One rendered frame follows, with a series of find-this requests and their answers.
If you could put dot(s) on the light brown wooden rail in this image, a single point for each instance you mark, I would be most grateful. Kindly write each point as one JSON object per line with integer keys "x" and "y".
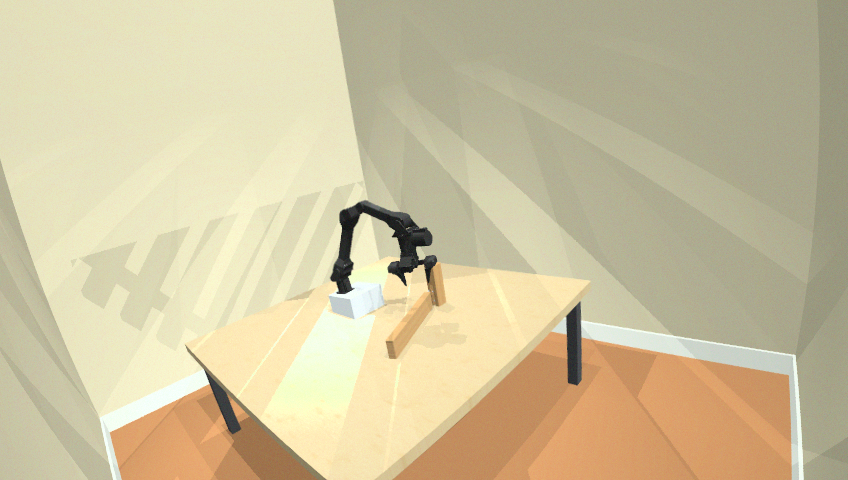
{"x": 407, "y": 327}

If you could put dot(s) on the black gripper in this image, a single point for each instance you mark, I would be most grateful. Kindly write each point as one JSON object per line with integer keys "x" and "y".
{"x": 429, "y": 262}

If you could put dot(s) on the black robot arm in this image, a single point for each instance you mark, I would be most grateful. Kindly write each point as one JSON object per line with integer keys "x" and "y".
{"x": 398, "y": 221}

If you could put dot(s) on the light wooden square post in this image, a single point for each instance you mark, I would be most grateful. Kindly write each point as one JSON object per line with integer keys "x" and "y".
{"x": 436, "y": 286}

